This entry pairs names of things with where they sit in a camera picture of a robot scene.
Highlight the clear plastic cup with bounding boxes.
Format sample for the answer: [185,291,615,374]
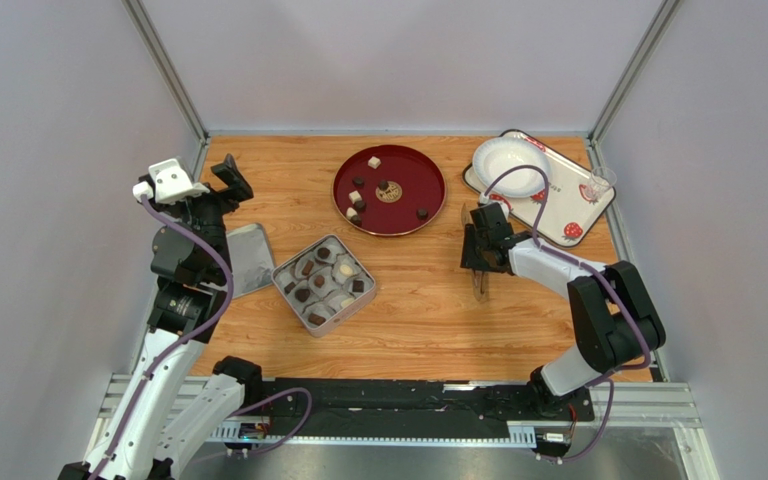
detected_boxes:
[584,166,617,202]

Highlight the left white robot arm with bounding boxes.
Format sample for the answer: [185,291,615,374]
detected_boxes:
[59,154,262,479]

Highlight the red round tray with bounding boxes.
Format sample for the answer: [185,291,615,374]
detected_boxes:
[330,145,447,237]

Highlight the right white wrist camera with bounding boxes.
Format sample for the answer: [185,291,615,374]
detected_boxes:
[478,193,511,219]

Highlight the brown chocolate bar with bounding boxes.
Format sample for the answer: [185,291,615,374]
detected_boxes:
[307,313,327,326]
[301,260,315,277]

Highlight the white paper bowl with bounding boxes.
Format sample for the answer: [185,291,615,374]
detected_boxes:
[472,137,551,198]

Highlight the strawberry pattern tray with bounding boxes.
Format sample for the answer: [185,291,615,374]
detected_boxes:
[462,130,616,248]

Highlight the metal tongs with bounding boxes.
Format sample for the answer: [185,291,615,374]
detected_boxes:
[460,203,489,303]

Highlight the silver tin lid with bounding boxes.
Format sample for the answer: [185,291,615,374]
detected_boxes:
[227,223,276,299]

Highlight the square tin box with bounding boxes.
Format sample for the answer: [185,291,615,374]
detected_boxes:
[272,234,378,338]

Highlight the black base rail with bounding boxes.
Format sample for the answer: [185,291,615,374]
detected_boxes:
[245,378,595,440]

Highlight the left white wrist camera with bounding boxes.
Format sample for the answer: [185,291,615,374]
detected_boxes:
[132,158,209,205]

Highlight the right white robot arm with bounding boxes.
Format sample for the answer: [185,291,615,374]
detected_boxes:
[461,202,666,401]

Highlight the dark chocolate bottom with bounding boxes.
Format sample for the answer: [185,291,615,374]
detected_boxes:
[294,287,312,303]

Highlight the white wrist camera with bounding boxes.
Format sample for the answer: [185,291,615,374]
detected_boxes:
[478,193,511,219]
[132,158,209,205]

